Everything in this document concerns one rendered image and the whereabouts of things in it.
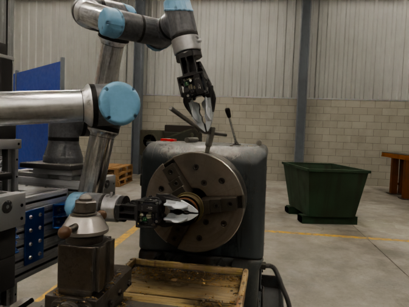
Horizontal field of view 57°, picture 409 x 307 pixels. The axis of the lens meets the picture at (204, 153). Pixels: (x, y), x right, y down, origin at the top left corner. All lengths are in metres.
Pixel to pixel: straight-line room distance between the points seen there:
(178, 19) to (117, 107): 0.28
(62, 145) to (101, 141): 0.37
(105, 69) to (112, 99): 0.50
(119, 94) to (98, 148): 0.22
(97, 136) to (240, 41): 10.52
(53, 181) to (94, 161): 0.39
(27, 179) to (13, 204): 0.51
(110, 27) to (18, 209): 0.54
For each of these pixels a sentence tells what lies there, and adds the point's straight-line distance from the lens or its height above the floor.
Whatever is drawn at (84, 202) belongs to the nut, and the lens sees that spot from 0.66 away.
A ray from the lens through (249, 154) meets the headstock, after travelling 1.31.
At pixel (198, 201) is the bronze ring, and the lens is 1.07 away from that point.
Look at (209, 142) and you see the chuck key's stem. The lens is 1.19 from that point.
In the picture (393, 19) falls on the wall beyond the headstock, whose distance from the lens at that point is 12.29.
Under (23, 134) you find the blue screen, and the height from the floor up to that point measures 1.15.
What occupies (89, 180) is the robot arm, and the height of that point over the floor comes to 1.14.
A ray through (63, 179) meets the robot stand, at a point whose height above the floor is 1.10.
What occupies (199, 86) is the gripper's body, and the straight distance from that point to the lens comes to 0.98.
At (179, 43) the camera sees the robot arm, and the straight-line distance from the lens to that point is 1.03.
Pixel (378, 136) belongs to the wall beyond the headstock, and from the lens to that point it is 11.73.
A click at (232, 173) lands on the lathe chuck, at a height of 1.18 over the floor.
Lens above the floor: 1.30
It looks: 3 degrees down
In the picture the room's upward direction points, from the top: 2 degrees clockwise
